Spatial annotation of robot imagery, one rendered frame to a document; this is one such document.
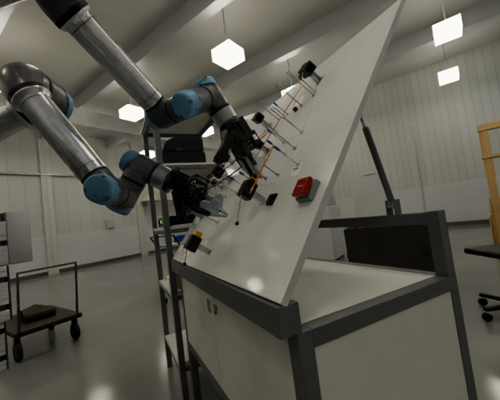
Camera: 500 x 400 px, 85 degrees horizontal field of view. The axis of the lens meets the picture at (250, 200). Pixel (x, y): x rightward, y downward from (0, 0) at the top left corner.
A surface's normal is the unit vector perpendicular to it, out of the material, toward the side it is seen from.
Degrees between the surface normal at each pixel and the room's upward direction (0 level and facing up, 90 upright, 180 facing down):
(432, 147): 90
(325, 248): 90
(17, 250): 90
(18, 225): 90
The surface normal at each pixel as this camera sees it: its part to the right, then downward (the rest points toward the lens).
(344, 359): 0.44, -0.11
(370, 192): -0.59, 0.03
